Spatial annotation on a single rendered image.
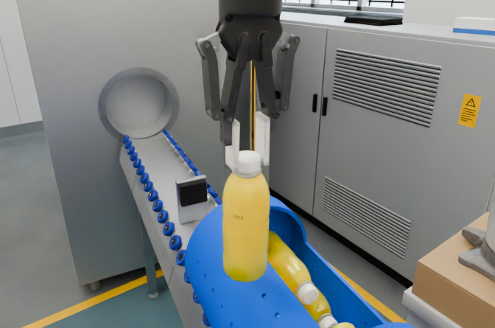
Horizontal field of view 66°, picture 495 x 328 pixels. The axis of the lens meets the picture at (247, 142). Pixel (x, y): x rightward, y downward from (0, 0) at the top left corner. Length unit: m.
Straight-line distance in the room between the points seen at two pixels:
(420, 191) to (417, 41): 0.77
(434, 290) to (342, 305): 0.22
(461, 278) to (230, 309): 0.51
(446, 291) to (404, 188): 1.33
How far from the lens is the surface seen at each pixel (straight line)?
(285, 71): 0.50
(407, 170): 2.21
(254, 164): 0.51
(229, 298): 0.71
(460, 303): 0.97
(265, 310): 0.65
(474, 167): 2.03
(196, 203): 1.28
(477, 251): 1.02
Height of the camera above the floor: 1.67
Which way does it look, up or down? 23 degrees down
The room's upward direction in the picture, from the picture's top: straight up
